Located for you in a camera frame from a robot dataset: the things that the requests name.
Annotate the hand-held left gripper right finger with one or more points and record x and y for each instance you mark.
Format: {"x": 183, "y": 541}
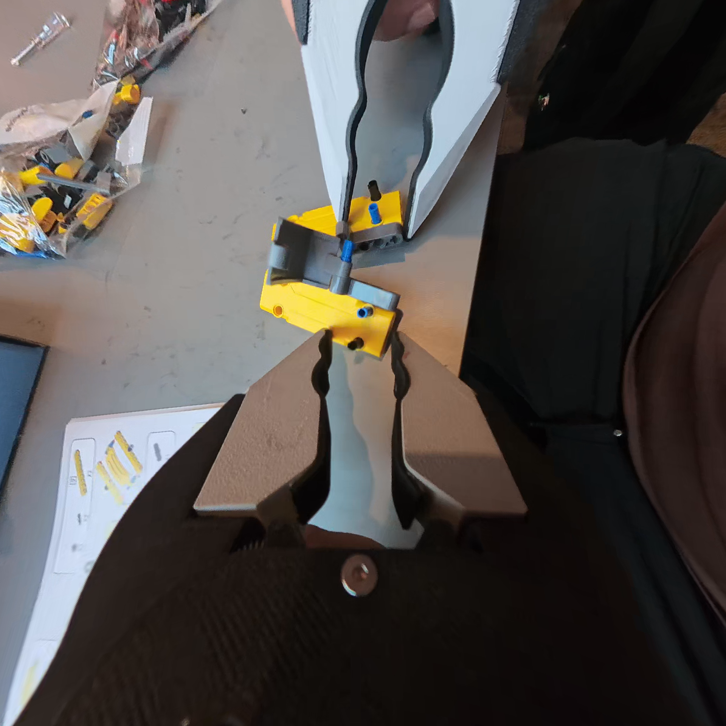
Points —
{"x": 459, "y": 448}

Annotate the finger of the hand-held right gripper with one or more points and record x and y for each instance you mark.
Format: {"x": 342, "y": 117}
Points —
{"x": 476, "y": 73}
{"x": 329, "y": 85}

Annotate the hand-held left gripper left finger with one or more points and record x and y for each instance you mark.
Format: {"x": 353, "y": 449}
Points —
{"x": 266, "y": 442}

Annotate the yellow panel with grey beam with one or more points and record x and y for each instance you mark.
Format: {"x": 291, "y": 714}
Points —
{"x": 360, "y": 207}

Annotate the yellow panel with curved grey panel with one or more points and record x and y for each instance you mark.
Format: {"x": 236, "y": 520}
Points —
{"x": 317, "y": 306}

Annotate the grey desk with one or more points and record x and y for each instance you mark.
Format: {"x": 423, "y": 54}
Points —
{"x": 198, "y": 283}

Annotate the person's right hand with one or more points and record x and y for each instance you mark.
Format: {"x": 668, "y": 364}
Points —
{"x": 405, "y": 17}

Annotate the black office chair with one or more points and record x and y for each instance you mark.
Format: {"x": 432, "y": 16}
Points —
{"x": 624, "y": 56}

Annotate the person's black trousers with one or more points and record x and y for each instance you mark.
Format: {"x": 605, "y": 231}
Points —
{"x": 567, "y": 283}

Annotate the small yellow connector piece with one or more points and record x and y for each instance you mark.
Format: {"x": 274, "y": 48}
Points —
{"x": 127, "y": 92}

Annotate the clear bag black red parts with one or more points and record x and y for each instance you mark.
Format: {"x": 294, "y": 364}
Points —
{"x": 130, "y": 34}

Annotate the person's brown sweater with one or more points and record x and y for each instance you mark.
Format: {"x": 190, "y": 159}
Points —
{"x": 680, "y": 397}

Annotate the open instruction booklet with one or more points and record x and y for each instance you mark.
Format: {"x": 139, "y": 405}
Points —
{"x": 73, "y": 567}

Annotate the blue cardboard kit box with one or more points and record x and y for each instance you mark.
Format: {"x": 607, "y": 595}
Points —
{"x": 17, "y": 397}

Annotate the small clear bag yellow parts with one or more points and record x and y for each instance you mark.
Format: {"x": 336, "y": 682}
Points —
{"x": 56, "y": 198}

